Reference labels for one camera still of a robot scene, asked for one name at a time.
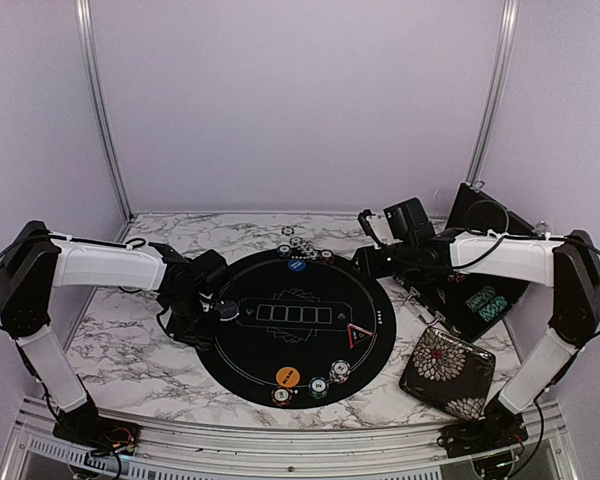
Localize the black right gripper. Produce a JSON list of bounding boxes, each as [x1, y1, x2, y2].
[[348, 240, 417, 281]]

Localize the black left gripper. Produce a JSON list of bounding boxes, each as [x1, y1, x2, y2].
[[165, 292, 221, 349]]

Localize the red black hundred chip stack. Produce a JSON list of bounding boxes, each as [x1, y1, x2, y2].
[[319, 250, 334, 264]]

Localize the red triangular marker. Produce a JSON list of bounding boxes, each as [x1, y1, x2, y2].
[[347, 323, 374, 349]]

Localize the green fifty poker chip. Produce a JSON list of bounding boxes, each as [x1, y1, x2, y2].
[[277, 244, 291, 258]]

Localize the blue small blind button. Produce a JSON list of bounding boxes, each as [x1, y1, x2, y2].
[[287, 259, 307, 272]]

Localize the orange big blind button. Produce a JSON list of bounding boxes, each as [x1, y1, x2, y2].
[[275, 366, 301, 388]]

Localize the blue orange chip stack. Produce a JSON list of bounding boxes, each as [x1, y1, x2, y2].
[[329, 360, 351, 384]]

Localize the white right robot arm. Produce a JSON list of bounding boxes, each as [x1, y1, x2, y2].
[[354, 198, 600, 456]]

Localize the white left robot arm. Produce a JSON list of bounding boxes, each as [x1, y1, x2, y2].
[[0, 220, 239, 448]]

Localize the silver dealer button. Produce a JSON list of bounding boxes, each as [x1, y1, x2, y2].
[[214, 300, 239, 322]]

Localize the black poker chip case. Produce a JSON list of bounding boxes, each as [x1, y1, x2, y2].
[[394, 183, 536, 342]]

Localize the blue orange chips on marble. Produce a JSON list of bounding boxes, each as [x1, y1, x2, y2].
[[289, 237, 320, 261]]

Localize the round black poker mat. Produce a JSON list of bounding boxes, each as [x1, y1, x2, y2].
[[198, 250, 397, 409]]

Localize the floral fabric pouch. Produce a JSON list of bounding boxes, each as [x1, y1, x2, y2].
[[399, 327, 496, 421]]

